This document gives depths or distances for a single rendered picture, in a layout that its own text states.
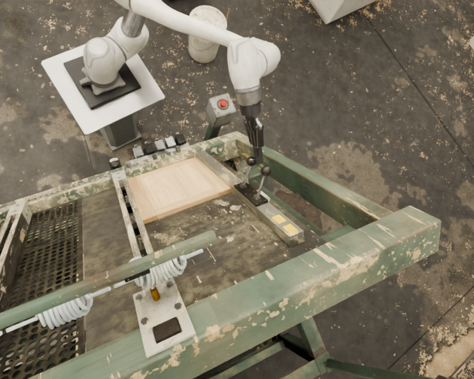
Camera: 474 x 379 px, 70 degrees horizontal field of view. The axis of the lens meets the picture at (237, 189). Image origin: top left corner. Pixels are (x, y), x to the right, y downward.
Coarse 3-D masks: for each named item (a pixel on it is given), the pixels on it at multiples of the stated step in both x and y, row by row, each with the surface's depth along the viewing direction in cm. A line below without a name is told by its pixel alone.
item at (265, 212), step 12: (204, 156) 173; (216, 168) 156; (228, 180) 142; (240, 180) 140; (252, 204) 121; (264, 204) 120; (264, 216) 114; (276, 228) 107; (288, 240) 102; (300, 240) 102
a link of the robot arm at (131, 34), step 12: (132, 12) 153; (120, 24) 171; (132, 24) 161; (144, 24) 184; (108, 36) 176; (120, 36) 172; (132, 36) 172; (144, 36) 178; (120, 48) 177; (132, 48) 179
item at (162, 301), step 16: (112, 176) 163; (128, 192) 143; (128, 208) 132; (128, 224) 118; (144, 240) 107; (144, 272) 65; (144, 288) 87; (160, 288) 80; (176, 288) 79; (144, 304) 76; (160, 304) 75; (176, 304) 73; (144, 320) 71; (160, 320) 71; (144, 336) 68; (176, 336) 67; (192, 336) 67
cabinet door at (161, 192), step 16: (192, 160) 177; (144, 176) 170; (160, 176) 167; (176, 176) 163; (192, 176) 160; (208, 176) 155; (144, 192) 153; (160, 192) 150; (176, 192) 147; (192, 192) 144; (208, 192) 141; (224, 192) 140; (144, 208) 138; (160, 208) 136; (176, 208) 134
